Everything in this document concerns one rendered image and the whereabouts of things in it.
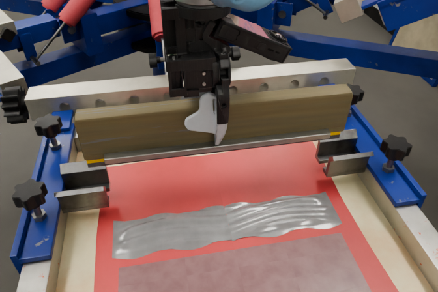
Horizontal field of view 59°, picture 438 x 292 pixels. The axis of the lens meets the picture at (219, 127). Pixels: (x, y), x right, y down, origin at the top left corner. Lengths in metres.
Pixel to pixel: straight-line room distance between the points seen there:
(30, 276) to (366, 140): 0.58
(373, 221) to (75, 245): 0.47
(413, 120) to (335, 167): 2.04
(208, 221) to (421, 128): 2.16
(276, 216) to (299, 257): 0.08
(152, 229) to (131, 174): 0.14
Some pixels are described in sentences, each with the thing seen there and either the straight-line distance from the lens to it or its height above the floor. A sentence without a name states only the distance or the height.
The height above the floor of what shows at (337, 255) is 0.96.
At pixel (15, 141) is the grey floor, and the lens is 2.56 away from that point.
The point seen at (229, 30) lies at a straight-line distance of 0.50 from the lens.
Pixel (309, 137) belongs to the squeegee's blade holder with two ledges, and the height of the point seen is 1.07.
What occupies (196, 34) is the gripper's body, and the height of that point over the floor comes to 1.25.
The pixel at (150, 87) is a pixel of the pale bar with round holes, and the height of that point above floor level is 1.04.
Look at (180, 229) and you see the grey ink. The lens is 0.62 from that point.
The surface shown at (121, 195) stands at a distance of 0.70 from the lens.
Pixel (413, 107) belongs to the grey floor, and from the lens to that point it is 2.84.
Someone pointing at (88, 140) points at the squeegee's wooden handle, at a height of 1.11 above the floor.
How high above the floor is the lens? 1.46
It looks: 38 degrees down
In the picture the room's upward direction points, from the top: straight up
